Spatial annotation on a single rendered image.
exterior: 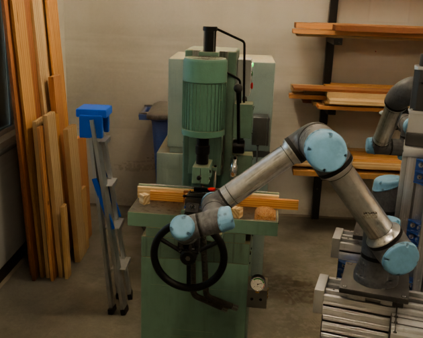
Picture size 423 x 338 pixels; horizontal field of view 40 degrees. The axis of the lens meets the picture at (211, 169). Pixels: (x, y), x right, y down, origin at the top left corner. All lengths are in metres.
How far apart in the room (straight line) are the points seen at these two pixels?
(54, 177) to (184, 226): 2.01
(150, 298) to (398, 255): 1.09
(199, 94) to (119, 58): 2.57
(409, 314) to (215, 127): 0.99
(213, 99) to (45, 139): 1.55
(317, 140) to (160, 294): 1.09
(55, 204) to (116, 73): 1.51
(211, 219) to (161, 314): 0.86
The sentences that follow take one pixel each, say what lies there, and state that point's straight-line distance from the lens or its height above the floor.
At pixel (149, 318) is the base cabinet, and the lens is 2.56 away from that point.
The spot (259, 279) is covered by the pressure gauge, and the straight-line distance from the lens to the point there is 2.34.
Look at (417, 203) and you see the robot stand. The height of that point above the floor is 1.05.
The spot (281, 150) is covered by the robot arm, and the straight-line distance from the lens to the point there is 1.86.
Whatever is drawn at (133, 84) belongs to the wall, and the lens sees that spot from 4.81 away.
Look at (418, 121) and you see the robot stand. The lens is 2.18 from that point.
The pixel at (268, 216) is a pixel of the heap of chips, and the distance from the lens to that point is 2.33.
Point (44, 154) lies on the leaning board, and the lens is 3.62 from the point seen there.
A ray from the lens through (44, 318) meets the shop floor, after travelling 3.48.
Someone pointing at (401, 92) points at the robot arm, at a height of 1.41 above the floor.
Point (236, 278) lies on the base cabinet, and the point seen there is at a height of 0.65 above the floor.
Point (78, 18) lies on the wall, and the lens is 4.87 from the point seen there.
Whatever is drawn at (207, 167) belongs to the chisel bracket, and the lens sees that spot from 2.39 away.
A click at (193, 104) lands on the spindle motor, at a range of 2.30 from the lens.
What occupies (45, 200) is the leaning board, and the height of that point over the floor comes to 0.53.
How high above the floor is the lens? 1.72
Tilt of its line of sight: 16 degrees down
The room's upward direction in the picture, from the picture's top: 2 degrees clockwise
